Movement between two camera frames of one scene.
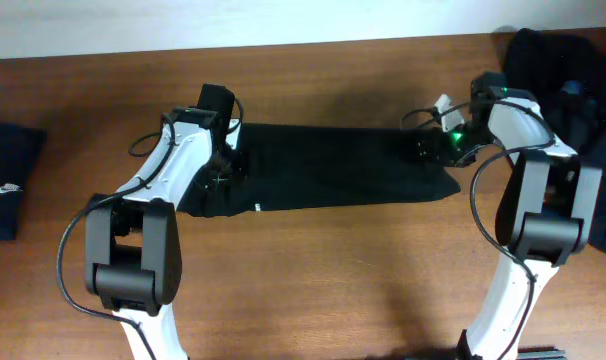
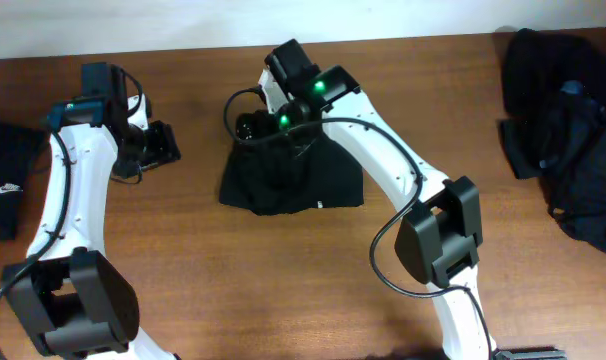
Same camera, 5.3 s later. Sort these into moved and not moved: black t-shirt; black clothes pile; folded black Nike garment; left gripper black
Moved: left gripper black; black t-shirt
Not moved: folded black Nike garment; black clothes pile
